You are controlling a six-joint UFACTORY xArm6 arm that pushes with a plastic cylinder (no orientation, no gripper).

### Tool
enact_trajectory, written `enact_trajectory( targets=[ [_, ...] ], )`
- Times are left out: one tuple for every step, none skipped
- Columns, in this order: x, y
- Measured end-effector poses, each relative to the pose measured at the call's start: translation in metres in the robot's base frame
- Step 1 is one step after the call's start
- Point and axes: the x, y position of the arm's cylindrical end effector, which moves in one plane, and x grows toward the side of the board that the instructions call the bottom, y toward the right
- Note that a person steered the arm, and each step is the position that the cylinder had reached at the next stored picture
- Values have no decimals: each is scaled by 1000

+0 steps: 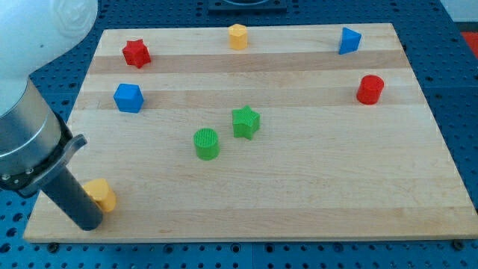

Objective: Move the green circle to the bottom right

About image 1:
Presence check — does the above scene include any blue cube block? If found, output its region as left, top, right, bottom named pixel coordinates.
left=114, top=84, right=144, bottom=114

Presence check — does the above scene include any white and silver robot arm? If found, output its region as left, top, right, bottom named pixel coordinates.
left=1, top=0, right=103, bottom=231

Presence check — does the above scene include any yellow hexagon block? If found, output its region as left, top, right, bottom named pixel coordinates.
left=228, top=24, right=248, bottom=50

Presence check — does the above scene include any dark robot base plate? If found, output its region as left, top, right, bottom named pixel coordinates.
left=207, top=0, right=288, bottom=13

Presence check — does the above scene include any grey tool mounting bracket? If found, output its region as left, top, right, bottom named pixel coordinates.
left=1, top=112, right=87, bottom=198

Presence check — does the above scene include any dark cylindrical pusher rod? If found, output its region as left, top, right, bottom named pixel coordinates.
left=42, top=168, right=103, bottom=231

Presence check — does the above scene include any green star block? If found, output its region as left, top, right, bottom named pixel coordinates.
left=232, top=105, right=261, bottom=140

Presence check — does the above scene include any red star block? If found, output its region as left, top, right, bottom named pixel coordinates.
left=122, top=39, right=151, bottom=69

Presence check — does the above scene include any blue triangle block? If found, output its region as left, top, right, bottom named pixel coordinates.
left=338, top=27, right=362, bottom=55

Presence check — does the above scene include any green cylinder block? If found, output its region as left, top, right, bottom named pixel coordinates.
left=193, top=128, right=220, bottom=161

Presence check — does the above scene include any wooden board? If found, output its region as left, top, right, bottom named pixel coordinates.
left=24, top=23, right=477, bottom=244

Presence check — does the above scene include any red cylinder block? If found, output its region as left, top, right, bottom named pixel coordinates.
left=356, top=75, right=385, bottom=105

